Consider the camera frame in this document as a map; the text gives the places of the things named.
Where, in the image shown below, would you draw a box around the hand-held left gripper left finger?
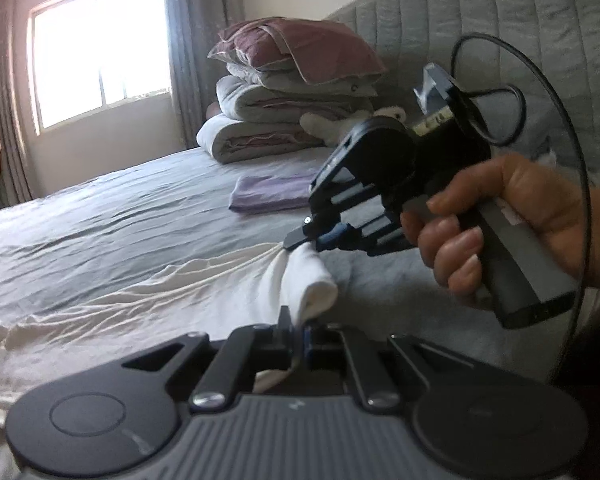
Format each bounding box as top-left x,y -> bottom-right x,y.
121,305 -> 301,410

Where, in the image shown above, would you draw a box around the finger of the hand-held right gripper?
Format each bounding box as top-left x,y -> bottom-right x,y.
315,209 -> 417,257
281,179 -> 382,252

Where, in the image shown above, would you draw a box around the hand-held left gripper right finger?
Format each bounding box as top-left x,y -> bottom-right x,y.
302,326 -> 474,409

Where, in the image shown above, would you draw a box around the white pants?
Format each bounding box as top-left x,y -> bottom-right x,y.
0,242 -> 338,480

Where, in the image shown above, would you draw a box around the person's right hand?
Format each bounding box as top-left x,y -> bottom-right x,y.
400,153 -> 589,296

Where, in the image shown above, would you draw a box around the folded purple cloth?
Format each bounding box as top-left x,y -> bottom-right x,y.
228,172 -> 322,213

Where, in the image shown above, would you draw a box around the white stuffed toy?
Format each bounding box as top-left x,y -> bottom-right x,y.
300,106 -> 406,149

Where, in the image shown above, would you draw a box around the folded white grey quilt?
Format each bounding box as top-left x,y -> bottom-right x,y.
196,112 -> 333,164

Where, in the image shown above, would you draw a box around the pink pillow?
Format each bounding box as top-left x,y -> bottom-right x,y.
207,17 -> 387,87

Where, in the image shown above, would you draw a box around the grey padded headboard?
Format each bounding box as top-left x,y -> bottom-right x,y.
325,0 -> 600,186

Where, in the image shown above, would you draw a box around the grey bed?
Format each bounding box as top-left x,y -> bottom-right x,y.
0,145 -> 600,431

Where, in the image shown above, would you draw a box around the grey curtain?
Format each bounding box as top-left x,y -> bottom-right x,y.
0,0 -> 34,211
162,0 -> 247,149

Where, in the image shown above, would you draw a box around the window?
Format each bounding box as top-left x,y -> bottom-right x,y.
27,0 -> 174,134

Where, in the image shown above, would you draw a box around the black cable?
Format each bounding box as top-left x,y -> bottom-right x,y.
451,33 -> 594,386

